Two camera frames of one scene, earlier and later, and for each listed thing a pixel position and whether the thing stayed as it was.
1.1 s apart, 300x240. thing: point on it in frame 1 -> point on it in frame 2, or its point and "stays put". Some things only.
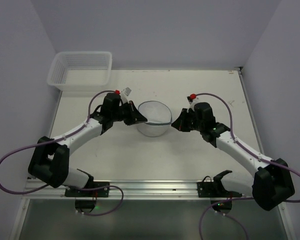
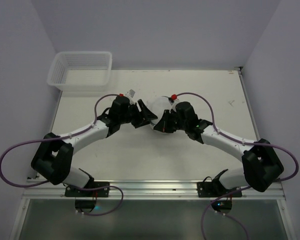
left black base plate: [97, 192] stays put
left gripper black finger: [135, 116] -> [147, 114]
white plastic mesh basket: [80, 71] stays put
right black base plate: [214, 189] stays put
